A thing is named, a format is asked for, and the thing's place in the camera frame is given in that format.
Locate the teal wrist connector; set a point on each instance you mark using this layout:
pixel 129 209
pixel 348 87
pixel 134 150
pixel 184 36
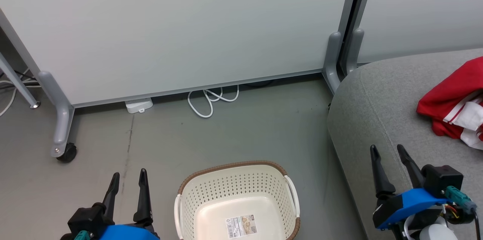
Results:
pixel 458 197
pixel 83 235

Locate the black caster wheel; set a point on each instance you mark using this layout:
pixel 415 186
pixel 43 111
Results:
pixel 68 153

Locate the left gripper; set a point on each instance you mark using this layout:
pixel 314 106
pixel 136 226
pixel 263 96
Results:
pixel 90 219

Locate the wide white partition panel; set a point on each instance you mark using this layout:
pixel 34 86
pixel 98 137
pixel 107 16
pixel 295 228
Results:
pixel 169 28

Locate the grey fabric sofa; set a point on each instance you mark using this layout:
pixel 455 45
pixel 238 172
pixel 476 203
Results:
pixel 377 111

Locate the grey metal table leg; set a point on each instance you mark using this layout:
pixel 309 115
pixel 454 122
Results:
pixel 17 83

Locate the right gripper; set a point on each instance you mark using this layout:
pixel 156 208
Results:
pixel 411 202

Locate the white power strip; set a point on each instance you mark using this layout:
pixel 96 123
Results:
pixel 139 105

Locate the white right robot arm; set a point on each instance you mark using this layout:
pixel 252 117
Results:
pixel 437 233

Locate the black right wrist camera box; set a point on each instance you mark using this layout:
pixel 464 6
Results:
pixel 443 177

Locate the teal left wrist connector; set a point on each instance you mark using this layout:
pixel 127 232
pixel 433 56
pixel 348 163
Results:
pixel 83 235

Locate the grey partition foot with caster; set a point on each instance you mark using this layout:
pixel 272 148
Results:
pixel 60 119

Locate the cream perforated laundry basket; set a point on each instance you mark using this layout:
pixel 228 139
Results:
pixel 237 194

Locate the red and white garment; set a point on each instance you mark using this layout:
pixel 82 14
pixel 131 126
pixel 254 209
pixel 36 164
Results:
pixel 449 100

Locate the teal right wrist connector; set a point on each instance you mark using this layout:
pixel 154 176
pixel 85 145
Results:
pixel 458 197

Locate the paper product label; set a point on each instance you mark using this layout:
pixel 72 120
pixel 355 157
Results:
pixel 241 226

